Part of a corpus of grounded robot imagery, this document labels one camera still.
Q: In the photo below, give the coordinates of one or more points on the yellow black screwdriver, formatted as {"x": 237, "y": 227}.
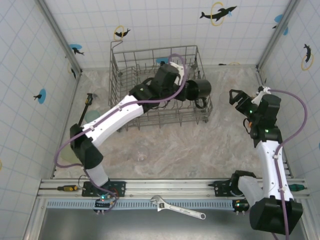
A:
{"x": 67, "y": 188}

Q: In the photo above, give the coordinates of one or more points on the aluminium frame post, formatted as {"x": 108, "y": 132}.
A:
{"x": 61, "y": 37}
{"x": 268, "y": 50}

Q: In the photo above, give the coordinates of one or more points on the black fish blue circle sticker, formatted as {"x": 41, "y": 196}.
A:
{"x": 42, "y": 96}
{"x": 75, "y": 47}
{"x": 160, "y": 60}
{"x": 278, "y": 18}

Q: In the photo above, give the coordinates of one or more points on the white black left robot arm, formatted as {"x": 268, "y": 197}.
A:
{"x": 112, "y": 120}

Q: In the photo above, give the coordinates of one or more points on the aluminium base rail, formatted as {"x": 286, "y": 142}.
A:
{"x": 162, "y": 186}

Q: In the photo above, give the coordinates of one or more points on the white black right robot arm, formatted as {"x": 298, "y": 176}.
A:
{"x": 270, "y": 165}

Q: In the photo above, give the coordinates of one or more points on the teal translucent cup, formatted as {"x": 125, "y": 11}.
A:
{"x": 90, "y": 116}

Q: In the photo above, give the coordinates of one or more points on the clear faceted plastic cup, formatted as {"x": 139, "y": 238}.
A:
{"x": 101, "y": 93}
{"x": 141, "y": 156}

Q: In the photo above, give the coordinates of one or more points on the black yellow caliper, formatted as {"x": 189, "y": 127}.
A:
{"x": 88, "y": 100}

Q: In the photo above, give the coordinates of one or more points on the black controller board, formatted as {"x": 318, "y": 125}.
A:
{"x": 240, "y": 205}
{"x": 102, "y": 203}

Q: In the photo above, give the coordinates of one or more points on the silver adjustable wrench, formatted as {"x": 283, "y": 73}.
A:
{"x": 162, "y": 205}

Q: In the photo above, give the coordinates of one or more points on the green black screwdriver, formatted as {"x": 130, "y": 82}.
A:
{"x": 297, "y": 187}

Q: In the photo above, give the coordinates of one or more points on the black mug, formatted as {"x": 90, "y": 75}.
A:
{"x": 203, "y": 87}

